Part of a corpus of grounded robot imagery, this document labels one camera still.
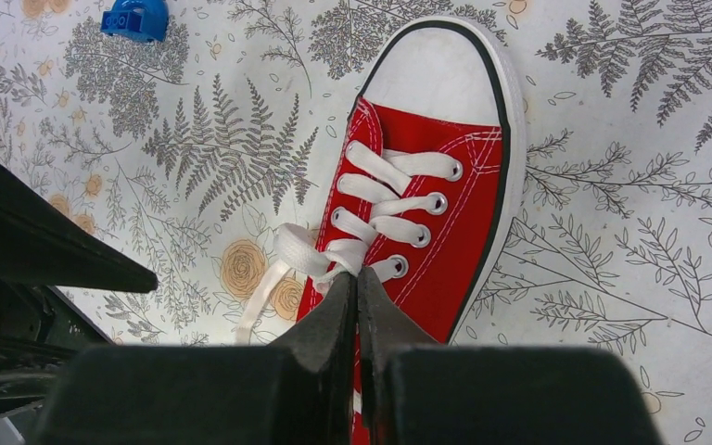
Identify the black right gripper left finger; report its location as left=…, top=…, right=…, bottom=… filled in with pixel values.
left=271, top=273, right=357, bottom=444

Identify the red canvas sneaker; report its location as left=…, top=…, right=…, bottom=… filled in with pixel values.
left=215, top=16, right=527, bottom=444

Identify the blue plastic toy piece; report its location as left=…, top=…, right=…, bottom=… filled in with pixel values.
left=100, top=0, right=169, bottom=43

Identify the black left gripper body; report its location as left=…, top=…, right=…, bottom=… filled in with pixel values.
left=0, top=279, right=109, bottom=418

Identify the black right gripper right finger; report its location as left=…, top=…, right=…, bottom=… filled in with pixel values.
left=357, top=267, right=449, bottom=444

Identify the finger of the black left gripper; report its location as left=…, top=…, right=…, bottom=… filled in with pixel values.
left=0, top=164, right=158, bottom=293

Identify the floral patterned table mat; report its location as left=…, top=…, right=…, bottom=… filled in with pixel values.
left=0, top=1, right=712, bottom=444

